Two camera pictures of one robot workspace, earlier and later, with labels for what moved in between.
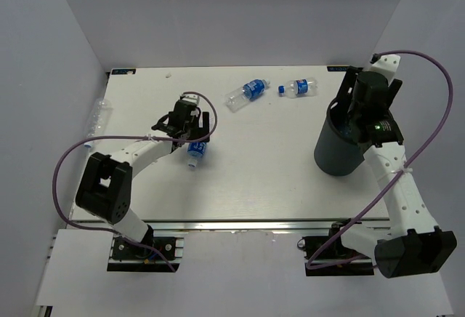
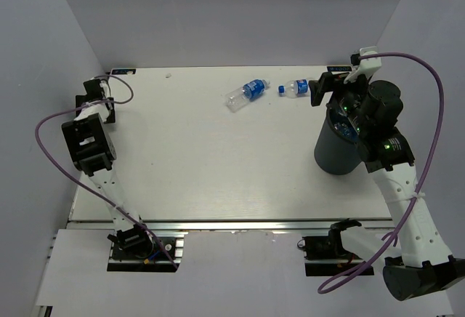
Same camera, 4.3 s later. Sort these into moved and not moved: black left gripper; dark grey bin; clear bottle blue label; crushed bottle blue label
Moved: black left gripper
Not moved: crushed bottle blue label; dark grey bin; clear bottle blue label
